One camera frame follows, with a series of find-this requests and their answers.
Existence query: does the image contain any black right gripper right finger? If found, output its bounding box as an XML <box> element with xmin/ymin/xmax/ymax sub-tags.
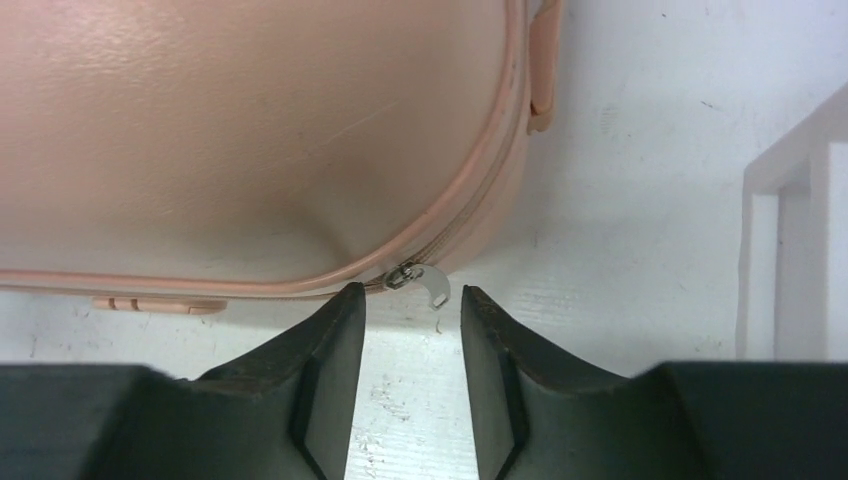
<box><xmin>461</xmin><ymin>286</ymin><xmax>847</xmax><ymax>479</ymax></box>

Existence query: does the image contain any pink hard-shell suitcase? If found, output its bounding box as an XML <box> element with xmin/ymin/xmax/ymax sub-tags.
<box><xmin>1</xmin><ymin>1</ymin><xmax>565</xmax><ymax>314</ymax></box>

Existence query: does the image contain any white plastic drawer organizer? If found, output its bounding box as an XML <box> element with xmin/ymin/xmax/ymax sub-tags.
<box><xmin>735</xmin><ymin>88</ymin><xmax>847</xmax><ymax>362</ymax></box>

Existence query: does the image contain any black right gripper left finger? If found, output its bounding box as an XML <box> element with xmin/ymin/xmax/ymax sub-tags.
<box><xmin>1</xmin><ymin>283</ymin><xmax>366</xmax><ymax>479</ymax></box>

